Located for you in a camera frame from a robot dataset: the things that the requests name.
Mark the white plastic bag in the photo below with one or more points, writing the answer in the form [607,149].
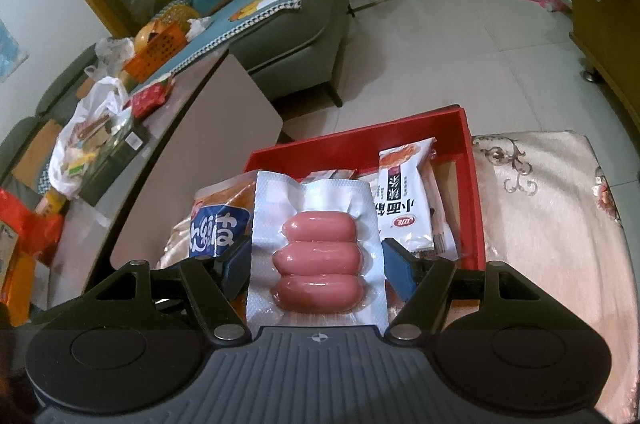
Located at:
[95,124]

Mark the pink sausage packet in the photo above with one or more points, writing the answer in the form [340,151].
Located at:
[315,254]

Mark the clear white snack packet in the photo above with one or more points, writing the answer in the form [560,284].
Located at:
[445,224]

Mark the wooden cabinet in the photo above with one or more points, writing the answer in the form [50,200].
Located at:
[610,29]

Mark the white orange snack packet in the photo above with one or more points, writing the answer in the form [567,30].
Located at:
[405,199]

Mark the white tissue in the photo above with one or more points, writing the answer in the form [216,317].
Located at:
[200,26]

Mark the dark green box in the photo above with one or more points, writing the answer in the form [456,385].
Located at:
[117,164]

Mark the red snack packet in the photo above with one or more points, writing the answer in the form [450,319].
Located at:
[150,96]

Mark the floral beige table cover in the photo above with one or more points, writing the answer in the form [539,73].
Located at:
[550,229]

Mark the beige bread packet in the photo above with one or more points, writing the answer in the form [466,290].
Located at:
[175,249]

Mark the cardboard box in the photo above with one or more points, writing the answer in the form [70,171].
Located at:
[37,154]

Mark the blue sofa cover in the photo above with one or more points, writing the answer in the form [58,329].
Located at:
[250,9]

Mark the red box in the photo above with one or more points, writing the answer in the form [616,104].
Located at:
[350,144]

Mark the orange plastic bag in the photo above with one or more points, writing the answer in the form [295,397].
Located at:
[30,244]

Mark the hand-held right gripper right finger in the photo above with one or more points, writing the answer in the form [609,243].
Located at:
[399,269]

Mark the pink stick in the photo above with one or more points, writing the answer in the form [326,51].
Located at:
[520,0]

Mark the blue orange snack packet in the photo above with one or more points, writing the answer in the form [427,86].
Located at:
[220,229]

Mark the grey green sofa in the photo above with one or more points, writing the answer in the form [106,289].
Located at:
[300,34]

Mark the grey coffee table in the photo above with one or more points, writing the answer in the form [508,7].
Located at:
[200,144]

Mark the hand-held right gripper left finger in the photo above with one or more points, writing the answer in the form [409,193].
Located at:
[236,269]

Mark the orange plastic basket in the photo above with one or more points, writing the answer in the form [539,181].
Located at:
[157,51]

